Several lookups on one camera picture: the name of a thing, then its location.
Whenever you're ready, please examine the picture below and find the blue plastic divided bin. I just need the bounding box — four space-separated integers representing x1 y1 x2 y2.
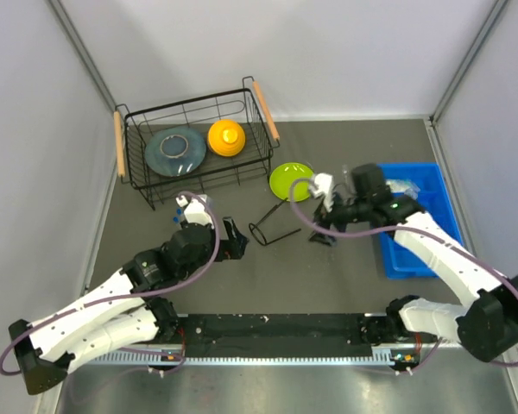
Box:
379 163 463 279

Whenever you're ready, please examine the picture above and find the lime green plate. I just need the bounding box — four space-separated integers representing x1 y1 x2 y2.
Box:
269 162 313 202

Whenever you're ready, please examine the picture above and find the orange ribbed bowl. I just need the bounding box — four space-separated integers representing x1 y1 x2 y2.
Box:
207 119 246 157

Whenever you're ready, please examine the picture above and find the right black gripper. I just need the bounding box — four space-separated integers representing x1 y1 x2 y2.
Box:
308 187 371 247

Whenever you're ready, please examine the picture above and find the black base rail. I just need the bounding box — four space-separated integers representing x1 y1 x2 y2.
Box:
180 313 396 359

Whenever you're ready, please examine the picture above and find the black wire basket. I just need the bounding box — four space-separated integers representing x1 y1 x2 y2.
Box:
113 76 280 209

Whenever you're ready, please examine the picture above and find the black wire stand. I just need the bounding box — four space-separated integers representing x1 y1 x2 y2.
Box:
248 198 301 247

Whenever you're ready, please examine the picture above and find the blue ceramic plate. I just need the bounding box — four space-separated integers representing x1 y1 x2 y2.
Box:
144 126 207 178

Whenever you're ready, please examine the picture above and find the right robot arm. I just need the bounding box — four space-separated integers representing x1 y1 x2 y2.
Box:
307 164 518 362

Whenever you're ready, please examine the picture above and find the clear tube rack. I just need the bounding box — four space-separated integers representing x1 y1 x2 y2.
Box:
199 194 213 214

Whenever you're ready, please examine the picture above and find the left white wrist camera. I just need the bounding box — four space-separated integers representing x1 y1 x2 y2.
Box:
175 196 212 226

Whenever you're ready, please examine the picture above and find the clear plastic bag with contents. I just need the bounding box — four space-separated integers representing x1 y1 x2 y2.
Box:
386 179 420 198

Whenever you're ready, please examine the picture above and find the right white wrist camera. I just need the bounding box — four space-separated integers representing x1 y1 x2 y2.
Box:
307 172 334 212

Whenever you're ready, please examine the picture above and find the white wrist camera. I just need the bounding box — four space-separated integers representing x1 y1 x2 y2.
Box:
307 172 334 212
175 196 212 226

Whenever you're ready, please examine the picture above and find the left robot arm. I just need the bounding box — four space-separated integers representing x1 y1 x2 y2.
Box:
9 217 249 395

